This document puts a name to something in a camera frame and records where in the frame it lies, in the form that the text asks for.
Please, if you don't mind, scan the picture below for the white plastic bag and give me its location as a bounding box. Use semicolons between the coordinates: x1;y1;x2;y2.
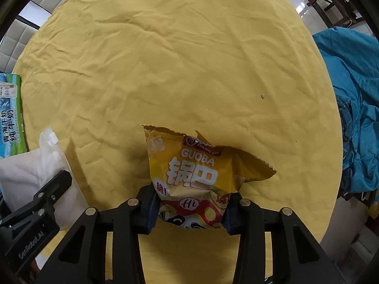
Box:
0;127;89;231

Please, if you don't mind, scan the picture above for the yellow snack packet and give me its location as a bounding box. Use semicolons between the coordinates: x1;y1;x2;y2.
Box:
139;124;277;230

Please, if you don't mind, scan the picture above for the yellow tablecloth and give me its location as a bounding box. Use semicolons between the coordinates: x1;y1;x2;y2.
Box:
12;0;344;284

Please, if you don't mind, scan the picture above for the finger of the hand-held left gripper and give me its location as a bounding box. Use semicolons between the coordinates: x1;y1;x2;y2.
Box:
32;170;73;217

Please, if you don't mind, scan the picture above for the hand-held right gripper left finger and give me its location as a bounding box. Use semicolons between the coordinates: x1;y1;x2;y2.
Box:
36;184;162;284

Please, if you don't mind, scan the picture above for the dark wooden chair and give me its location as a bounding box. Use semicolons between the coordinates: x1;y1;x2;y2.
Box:
306;0;360;28

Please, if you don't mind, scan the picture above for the printed cardboard box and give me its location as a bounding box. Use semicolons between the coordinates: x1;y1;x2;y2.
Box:
0;73;30;160

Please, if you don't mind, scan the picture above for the blue duvet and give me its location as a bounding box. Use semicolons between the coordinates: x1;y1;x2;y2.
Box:
312;27;379;197

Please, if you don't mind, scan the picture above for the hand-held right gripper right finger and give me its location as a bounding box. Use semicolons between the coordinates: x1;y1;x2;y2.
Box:
221;192;341;284

